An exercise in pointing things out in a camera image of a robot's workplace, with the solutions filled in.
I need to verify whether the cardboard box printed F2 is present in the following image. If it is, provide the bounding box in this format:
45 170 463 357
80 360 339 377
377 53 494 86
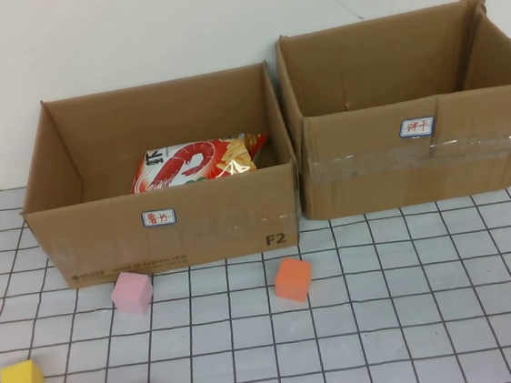
6 57 309 297

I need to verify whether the light pink foam cube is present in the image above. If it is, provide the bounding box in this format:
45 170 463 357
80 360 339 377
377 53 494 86
108 269 156 317

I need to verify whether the red shrimp chips bag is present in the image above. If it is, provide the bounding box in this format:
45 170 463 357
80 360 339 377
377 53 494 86
127 129 275 195

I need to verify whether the orange foam cube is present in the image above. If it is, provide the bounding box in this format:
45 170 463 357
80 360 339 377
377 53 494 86
271 255 316 307

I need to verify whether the cardboard box with clear tape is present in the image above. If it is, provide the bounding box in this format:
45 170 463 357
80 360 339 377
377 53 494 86
269 0 511 225

